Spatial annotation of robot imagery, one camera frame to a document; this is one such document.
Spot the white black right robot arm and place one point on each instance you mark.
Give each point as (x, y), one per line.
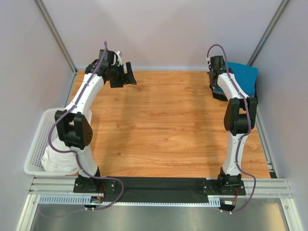
(239, 120)

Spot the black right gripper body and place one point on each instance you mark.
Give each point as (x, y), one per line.
(212, 84)

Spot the white plastic laundry basket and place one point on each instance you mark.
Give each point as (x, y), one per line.
(41, 134)

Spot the slotted grey cable duct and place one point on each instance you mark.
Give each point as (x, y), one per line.
(92, 200)

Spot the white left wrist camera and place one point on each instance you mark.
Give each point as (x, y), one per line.
(118, 57)

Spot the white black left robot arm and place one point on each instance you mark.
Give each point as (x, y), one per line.
(96, 76)

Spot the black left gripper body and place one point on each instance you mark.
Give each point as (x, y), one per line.
(116, 79)

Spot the blue t shirt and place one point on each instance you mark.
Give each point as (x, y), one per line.
(246, 77)

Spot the right aluminium corner post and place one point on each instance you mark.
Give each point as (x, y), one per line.
(268, 31)

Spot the white t shirt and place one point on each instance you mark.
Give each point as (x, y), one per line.
(53, 161)

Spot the aluminium corner post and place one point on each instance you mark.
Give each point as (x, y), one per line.
(52, 28)
(268, 31)

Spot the left aluminium corner post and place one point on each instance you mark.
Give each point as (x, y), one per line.
(52, 28)

